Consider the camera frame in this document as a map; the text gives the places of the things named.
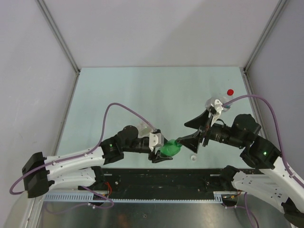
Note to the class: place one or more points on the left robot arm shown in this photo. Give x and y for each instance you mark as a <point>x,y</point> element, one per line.
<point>84,168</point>

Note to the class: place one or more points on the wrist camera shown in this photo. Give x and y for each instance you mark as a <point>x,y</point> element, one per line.
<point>155,140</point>
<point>214,107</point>

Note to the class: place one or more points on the clear bottle with orange label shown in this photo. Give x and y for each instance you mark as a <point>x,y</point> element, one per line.
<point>144,129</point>

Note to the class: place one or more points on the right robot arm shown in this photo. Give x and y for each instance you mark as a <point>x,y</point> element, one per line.
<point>282,187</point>

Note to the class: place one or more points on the white bottle cap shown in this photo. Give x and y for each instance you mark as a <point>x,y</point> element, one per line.
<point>193,158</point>

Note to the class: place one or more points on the grey slotted cable duct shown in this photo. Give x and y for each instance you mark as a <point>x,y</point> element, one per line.
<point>88,197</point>

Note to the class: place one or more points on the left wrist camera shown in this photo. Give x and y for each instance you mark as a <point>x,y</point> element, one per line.
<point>155,140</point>

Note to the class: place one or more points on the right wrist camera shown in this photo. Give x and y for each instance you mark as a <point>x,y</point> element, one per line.
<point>214,107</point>

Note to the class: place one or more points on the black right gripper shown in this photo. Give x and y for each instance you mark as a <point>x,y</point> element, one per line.
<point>192,141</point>

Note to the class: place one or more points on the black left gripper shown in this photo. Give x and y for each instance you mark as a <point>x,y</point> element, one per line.
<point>152,156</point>

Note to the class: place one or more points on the red bottle cap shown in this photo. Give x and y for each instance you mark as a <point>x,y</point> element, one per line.
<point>230,92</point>

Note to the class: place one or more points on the green plastic bottle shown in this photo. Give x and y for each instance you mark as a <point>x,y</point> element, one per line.
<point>170,148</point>

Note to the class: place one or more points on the clear bottle with red label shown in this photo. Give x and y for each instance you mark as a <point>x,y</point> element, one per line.
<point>225,99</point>

